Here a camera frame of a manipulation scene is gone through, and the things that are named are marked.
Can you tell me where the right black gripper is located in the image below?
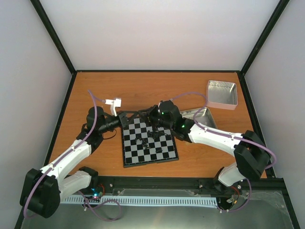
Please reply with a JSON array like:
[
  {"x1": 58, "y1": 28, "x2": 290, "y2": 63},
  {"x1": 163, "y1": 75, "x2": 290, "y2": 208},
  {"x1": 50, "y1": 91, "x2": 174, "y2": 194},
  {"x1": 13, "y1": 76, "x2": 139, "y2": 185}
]
[{"x1": 138, "y1": 104, "x2": 173, "y2": 131}]

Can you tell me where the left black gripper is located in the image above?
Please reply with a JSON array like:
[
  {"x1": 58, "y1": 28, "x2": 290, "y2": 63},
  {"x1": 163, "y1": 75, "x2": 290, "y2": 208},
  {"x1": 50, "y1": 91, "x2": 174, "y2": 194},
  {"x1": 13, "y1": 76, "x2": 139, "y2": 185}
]
[{"x1": 99, "y1": 111, "x2": 139, "y2": 134}]

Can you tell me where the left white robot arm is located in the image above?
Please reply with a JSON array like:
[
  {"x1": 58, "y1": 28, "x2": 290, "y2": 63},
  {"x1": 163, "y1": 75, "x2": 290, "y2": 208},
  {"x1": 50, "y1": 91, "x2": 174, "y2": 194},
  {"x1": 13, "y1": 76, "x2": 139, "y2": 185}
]
[{"x1": 20, "y1": 106, "x2": 144, "y2": 218}]

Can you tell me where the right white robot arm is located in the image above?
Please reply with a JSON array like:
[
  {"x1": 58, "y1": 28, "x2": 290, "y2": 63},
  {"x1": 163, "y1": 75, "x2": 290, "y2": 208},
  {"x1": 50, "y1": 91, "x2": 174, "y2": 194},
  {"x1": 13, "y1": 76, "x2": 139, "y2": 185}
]
[{"x1": 139, "y1": 100, "x2": 271, "y2": 193}]

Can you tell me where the black chess pieces cluster upper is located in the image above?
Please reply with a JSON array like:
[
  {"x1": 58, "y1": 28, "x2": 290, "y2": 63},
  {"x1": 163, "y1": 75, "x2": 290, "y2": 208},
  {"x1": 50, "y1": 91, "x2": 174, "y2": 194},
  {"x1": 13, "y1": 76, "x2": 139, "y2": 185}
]
[{"x1": 147, "y1": 130, "x2": 165, "y2": 140}]

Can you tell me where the black chess pieces cluster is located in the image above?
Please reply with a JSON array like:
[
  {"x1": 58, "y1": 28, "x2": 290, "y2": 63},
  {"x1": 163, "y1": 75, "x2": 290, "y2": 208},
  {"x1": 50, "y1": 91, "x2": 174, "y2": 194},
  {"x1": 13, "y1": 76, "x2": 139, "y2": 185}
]
[
  {"x1": 135, "y1": 136, "x2": 149, "y2": 149},
  {"x1": 147, "y1": 130, "x2": 165, "y2": 140}
]

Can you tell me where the black chess pieces cluster centre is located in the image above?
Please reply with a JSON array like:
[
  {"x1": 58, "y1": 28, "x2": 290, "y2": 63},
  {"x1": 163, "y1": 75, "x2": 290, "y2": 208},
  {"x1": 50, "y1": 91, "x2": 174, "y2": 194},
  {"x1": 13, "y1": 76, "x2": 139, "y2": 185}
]
[{"x1": 135, "y1": 136, "x2": 149, "y2": 149}]

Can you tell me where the open metal tin with pieces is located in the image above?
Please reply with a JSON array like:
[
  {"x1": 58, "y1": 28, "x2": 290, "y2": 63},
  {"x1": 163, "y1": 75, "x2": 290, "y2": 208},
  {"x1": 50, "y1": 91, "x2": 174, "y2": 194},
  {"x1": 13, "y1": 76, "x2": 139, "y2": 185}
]
[{"x1": 180, "y1": 107, "x2": 217, "y2": 129}]

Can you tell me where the small circuit board with led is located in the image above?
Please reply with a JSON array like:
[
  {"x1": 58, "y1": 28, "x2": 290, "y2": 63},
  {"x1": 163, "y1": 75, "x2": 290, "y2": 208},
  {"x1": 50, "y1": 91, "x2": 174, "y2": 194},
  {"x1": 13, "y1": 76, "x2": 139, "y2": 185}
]
[{"x1": 91, "y1": 186, "x2": 105, "y2": 198}]

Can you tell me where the black and silver chessboard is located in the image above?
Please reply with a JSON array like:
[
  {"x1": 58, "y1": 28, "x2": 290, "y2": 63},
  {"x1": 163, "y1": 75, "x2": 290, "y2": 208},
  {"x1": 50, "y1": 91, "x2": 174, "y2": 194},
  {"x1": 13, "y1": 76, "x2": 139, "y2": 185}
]
[{"x1": 121, "y1": 118, "x2": 179, "y2": 168}]

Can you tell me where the pink-rimmed metal tin lid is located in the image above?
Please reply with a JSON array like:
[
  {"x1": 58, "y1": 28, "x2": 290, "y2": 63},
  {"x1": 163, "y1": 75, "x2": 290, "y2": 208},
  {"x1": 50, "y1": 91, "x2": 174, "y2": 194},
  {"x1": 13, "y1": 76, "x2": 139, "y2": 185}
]
[{"x1": 206, "y1": 80, "x2": 238, "y2": 110}]

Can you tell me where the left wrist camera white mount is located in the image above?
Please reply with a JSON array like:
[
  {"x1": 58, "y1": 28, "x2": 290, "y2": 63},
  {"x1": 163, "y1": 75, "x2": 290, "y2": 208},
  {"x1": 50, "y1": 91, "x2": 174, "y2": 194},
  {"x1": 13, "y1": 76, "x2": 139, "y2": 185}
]
[{"x1": 105, "y1": 98, "x2": 122, "y2": 116}]

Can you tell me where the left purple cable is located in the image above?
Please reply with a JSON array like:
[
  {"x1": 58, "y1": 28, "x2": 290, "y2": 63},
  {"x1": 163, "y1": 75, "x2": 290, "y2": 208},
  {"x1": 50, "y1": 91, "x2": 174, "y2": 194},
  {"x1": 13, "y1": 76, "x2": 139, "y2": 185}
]
[{"x1": 23, "y1": 90, "x2": 105, "y2": 219}]

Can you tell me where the light blue cable duct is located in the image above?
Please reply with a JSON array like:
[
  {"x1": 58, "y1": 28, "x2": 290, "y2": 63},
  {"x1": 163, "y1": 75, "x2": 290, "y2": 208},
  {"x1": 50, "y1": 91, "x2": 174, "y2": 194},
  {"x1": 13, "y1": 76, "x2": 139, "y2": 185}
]
[{"x1": 59, "y1": 194, "x2": 218, "y2": 207}]

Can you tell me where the black frame rail front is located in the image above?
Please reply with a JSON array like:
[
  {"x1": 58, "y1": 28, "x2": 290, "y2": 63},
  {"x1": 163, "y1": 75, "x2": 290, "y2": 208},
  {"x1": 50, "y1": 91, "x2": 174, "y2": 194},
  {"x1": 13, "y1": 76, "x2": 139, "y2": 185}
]
[{"x1": 92, "y1": 176, "x2": 286, "y2": 195}]

